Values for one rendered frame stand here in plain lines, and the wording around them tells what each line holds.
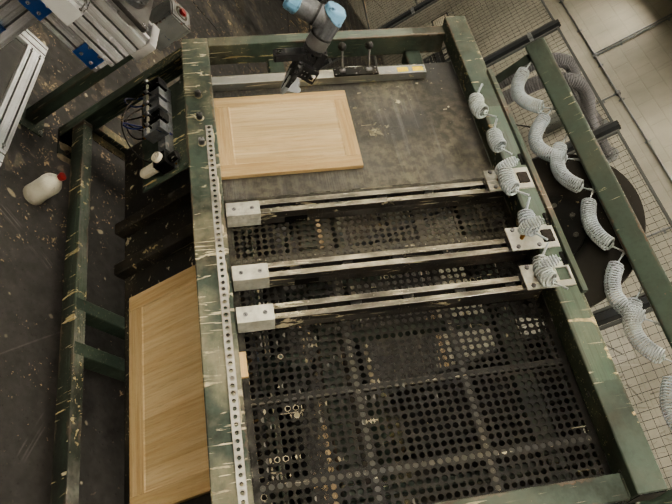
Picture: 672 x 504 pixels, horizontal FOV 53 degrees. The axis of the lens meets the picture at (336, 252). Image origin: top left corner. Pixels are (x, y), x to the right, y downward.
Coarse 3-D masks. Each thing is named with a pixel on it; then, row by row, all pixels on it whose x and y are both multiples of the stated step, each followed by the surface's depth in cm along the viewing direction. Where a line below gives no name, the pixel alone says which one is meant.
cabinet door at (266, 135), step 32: (256, 96) 288; (288, 96) 290; (320, 96) 291; (224, 128) 277; (256, 128) 278; (288, 128) 280; (320, 128) 281; (352, 128) 282; (224, 160) 267; (256, 160) 269; (288, 160) 269; (320, 160) 271; (352, 160) 272
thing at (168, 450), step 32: (160, 288) 277; (192, 288) 268; (160, 320) 270; (192, 320) 261; (160, 352) 263; (192, 352) 254; (160, 384) 256; (192, 384) 247; (160, 416) 249; (192, 416) 241; (160, 448) 243; (192, 448) 235; (160, 480) 237; (192, 480) 229
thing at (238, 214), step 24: (360, 192) 256; (384, 192) 257; (408, 192) 258; (432, 192) 259; (456, 192) 259; (480, 192) 260; (240, 216) 246; (264, 216) 249; (288, 216) 252; (312, 216) 254; (336, 216) 257
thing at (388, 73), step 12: (324, 72) 297; (384, 72) 300; (396, 72) 300; (408, 72) 301; (420, 72) 302; (216, 84) 288; (228, 84) 289; (240, 84) 290; (252, 84) 291; (264, 84) 292; (276, 84) 293; (300, 84) 296; (312, 84) 297; (324, 84) 298
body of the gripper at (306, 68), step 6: (306, 48) 220; (312, 54) 221; (318, 54) 221; (324, 54) 223; (306, 60) 224; (312, 60) 225; (318, 60) 224; (324, 60) 225; (294, 66) 225; (300, 66) 224; (306, 66) 224; (312, 66) 226; (318, 66) 226; (300, 72) 225; (306, 72) 227; (312, 72) 226; (318, 72) 226; (306, 78) 228; (312, 78) 228
